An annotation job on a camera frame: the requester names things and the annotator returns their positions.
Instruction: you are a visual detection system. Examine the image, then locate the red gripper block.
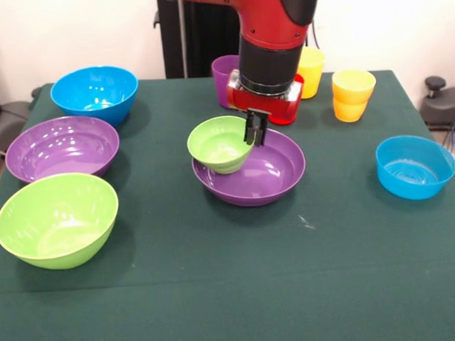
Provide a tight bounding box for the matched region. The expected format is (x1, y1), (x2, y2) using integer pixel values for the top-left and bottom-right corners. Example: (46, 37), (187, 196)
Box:
(225, 66), (309, 149)

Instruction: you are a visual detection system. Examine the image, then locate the red cup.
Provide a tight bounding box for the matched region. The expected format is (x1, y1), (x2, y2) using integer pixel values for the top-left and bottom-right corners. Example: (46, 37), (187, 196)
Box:
(265, 72), (308, 127)

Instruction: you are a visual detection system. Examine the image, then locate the small green bowl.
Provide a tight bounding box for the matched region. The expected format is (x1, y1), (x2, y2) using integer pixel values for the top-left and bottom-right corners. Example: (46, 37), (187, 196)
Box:
(185, 114), (257, 177)

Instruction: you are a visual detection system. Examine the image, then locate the purple bowl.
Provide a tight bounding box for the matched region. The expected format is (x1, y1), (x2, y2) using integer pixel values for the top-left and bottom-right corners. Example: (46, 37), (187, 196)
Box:
(3, 113), (122, 185)
(189, 125), (309, 210)

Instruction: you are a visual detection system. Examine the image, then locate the purple cup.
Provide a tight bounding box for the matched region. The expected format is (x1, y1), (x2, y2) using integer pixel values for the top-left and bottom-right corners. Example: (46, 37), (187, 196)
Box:
(211, 54), (243, 111)

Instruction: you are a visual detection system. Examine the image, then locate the yellow cup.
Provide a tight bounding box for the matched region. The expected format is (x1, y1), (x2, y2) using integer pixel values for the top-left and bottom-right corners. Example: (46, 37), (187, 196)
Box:
(296, 46), (327, 100)
(330, 68), (379, 124)

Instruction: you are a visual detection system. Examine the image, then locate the dark green tablecloth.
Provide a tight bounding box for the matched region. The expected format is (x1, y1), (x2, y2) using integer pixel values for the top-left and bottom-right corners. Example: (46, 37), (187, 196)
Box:
(0, 65), (455, 341)

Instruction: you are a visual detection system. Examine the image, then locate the large blue bowl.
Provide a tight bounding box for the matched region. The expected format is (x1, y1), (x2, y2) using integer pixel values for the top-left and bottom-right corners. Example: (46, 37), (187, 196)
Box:
(48, 64), (141, 131)

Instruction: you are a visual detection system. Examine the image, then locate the small blue bowl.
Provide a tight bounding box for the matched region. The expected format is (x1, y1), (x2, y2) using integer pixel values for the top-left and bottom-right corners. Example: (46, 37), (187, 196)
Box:
(374, 133), (455, 202)

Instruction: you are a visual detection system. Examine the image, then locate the large green bowl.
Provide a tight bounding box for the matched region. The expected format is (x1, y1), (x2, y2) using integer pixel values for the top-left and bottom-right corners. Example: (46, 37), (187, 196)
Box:
(0, 170), (122, 272)

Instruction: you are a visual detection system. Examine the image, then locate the black wall cable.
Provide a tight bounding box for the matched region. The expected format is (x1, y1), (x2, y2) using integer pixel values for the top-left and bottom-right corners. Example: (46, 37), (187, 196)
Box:
(310, 20), (321, 49)

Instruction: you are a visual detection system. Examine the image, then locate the grey pedestal foot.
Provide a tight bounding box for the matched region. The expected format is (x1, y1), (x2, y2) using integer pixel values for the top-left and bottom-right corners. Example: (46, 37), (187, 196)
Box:
(417, 75), (455, 133)
(0, 100), (33, 151)

